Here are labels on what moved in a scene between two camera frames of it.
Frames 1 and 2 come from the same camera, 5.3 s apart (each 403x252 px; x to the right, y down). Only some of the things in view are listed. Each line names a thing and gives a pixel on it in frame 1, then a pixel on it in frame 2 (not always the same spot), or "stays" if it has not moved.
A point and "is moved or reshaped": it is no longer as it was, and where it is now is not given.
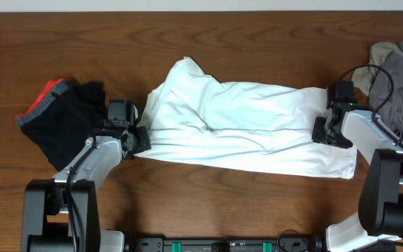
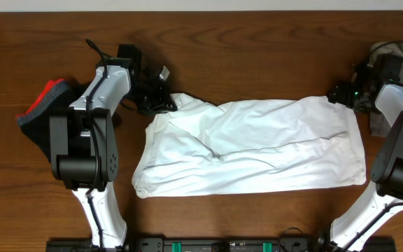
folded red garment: x=50 y=84 stays
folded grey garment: x=57 y=90 stays
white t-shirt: x=193 y=116 is moved or reshaped
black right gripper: x=317 y=135 -> x=340 y=94
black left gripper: x=145 y=144 -> x=161 y=94
